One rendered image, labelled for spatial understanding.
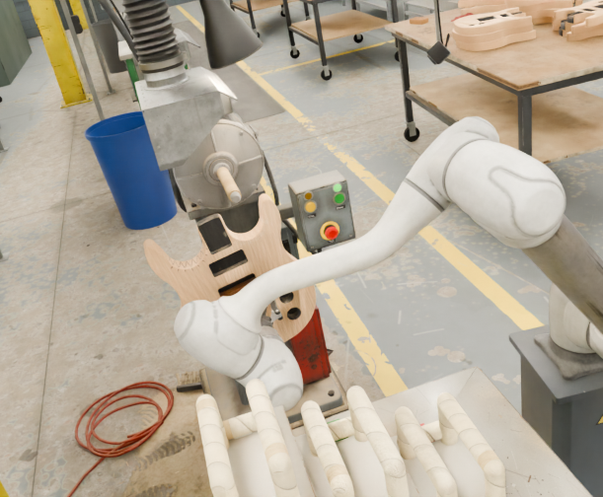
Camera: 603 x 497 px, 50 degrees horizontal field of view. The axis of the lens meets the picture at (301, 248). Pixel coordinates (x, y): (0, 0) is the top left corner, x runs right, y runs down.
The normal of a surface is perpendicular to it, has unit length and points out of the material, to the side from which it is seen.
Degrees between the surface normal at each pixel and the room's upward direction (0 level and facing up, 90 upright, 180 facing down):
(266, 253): 88
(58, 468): 0
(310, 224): 90
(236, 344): 84
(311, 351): 90
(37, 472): 0
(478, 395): 0
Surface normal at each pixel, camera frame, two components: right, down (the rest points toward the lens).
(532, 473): -0.18, -0.86
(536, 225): 0.28, 0.28
